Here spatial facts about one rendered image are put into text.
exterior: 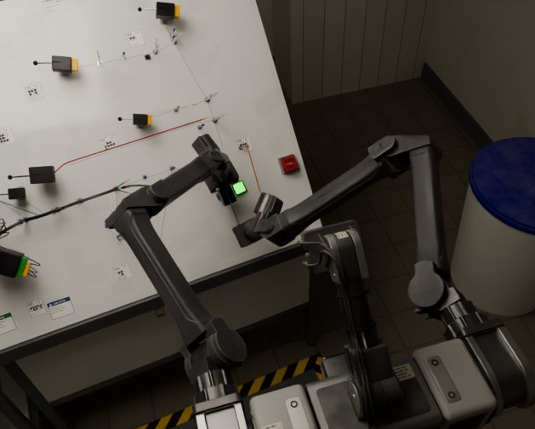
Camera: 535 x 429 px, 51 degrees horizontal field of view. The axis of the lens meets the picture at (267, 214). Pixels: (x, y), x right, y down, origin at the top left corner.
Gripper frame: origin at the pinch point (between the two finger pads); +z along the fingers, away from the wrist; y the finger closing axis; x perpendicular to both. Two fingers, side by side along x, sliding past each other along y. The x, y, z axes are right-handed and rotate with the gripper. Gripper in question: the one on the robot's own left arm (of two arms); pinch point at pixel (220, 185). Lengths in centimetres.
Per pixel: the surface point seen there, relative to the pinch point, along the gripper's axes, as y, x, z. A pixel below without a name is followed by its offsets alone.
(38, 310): 69, 8, 12
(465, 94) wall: -192, -35, 132
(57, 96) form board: 34, -45, -13
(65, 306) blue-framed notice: 61, 10, 13
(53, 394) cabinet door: 85, 27, 55
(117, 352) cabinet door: 56, 26, 46
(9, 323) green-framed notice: 78, 7, 12
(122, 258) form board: 38.4, 4.6, 10.6
